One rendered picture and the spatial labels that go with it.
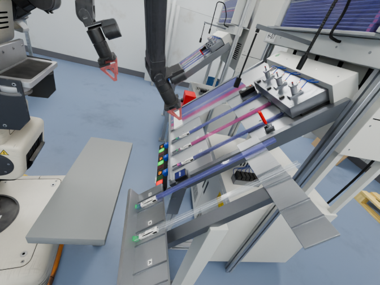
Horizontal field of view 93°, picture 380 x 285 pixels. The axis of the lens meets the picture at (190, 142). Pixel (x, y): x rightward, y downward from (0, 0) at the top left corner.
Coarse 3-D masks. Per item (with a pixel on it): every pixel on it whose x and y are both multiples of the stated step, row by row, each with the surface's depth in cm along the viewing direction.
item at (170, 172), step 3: (171, 132) 109; (171, 135) 106; (171, 138) 104; (171, 141) 101; (171, 144) 99; (171, 147) 96; (171, 150) 94; (171, 153) 92; (171, 156) 90; (171, 159) 88; (171, 162) 86; (168, 165) 84; (171, 165) 84; (168, 168) 82; (171, 168) 83; (168, 171) 80; (171, 171) 81; (168, 174) 79; (171, 174) 79; (168, 177) 77; (171, 177) 78
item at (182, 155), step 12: (192, 120) 108; (180, 132) 105; (192, 132) 98; (204, 132) 94; (180, 144) 96; (204, 144) 85; (180, 156) 88; (192, 156) 83; (204, 156) 79; (180, 168) 81; (192, 168) 77
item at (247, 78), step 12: (252, 72) 114; (252, 84) 103; (252, 96) 94; (264, 96) 88; (240, 108) 92; (252, 108) 86; (264, 108) 81; (276, 108) 77; (240, 120) 84; (252, 120) 80; (276, 120) 72; (288, 120) 69; (252, 132) 74; (264, 132) 71
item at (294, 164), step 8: (280, 168) 47; (288, 168) 46; (264, 176) 48; (272, 176) 47; (248, 184) 48; (256, 184) 47; (232, 192) 49; (240, 192) 48; (216, 200) 49; (224, 200) 49; (200, 208) 50; (208, 208) 50; (184, 216) 50; (160, 224) 52; (168, 224) 51; (136, 240) 53
